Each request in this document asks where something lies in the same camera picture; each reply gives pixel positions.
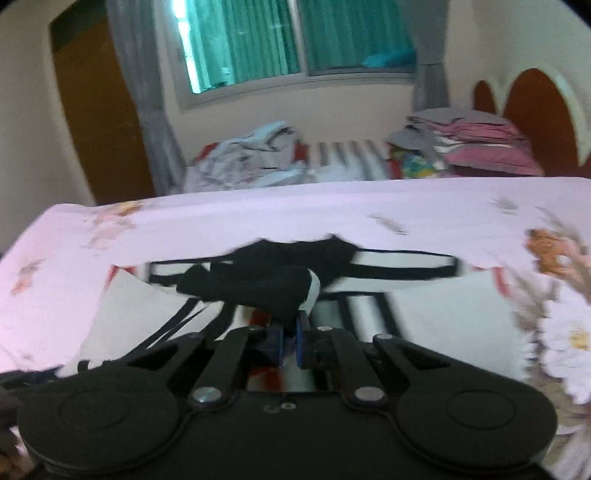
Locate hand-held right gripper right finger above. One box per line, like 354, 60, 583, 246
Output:
294, 313, 452, 411

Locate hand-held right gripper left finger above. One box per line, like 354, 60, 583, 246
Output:
99, 323, 287, 411

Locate white black red striped shirt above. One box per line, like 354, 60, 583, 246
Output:
60, 233, 529, 393

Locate pile of crumpled clothes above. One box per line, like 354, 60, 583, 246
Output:
184, 121, 317, 191

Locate pink floral bedsheet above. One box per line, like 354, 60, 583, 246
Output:
0, 178, 591, 480

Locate grey white striped sheet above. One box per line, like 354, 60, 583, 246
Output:
302, 138, 399, 182

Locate stack of folded bedding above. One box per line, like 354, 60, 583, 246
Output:
387, 107, 544, 180

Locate long grey curtain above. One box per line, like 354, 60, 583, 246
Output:
105, 0, 186, 192

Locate brown wooden door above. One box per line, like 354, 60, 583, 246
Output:
49, 4, 157, 206

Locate window with teal blinds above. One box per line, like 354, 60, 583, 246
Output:
170, 0, 417, 97

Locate short grey curtain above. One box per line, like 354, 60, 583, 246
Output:
407, 0, 452, 112

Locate brown and white headboard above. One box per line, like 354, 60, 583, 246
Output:
471, 60, 591, 180

